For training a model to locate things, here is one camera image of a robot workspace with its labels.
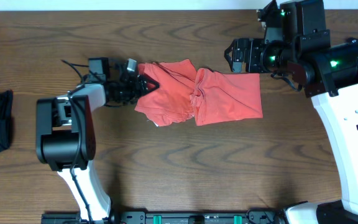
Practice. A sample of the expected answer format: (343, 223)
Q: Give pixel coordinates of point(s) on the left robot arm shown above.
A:
(66, 141)

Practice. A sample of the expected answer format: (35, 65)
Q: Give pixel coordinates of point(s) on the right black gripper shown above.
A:
(258, 46)

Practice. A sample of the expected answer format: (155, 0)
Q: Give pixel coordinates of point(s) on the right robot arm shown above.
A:
(329, 77)

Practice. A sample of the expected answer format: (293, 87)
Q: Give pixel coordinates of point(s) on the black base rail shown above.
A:
(250, 217)

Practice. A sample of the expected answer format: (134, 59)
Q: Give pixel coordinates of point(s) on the red printed t-shirt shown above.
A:
(205, 95)

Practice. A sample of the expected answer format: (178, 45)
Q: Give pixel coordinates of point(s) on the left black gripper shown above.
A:
(141, 89)

